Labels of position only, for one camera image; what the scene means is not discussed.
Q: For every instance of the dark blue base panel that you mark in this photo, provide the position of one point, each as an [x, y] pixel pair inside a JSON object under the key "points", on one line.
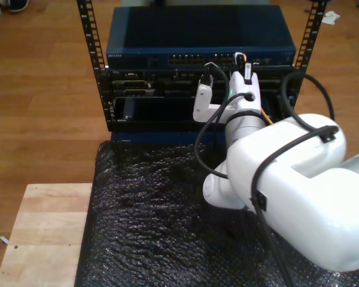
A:
{"points": [[167, 137]]}

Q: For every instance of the blue network switch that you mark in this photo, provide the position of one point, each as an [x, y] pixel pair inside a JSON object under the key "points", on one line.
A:
{"points": [[167, 30]]}

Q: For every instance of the black bubble wrap mat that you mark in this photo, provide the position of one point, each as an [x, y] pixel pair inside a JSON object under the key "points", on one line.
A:
{"points": [[137, 224]]}

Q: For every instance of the black perforated rack post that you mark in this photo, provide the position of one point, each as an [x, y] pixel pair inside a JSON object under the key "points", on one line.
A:
{"points": [[87, 33], [316, 30]]}

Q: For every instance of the black rack server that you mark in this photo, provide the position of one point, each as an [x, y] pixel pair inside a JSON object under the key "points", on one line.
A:
{"points": [[173, 89]]}

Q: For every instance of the person's dark blue shoe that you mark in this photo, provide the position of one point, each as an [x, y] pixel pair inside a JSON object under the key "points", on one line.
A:
{"points": [[18, 5]]}

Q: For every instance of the white crumpled paper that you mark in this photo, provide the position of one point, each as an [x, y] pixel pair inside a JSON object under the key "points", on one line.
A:
{"points": [[330, 18]]}

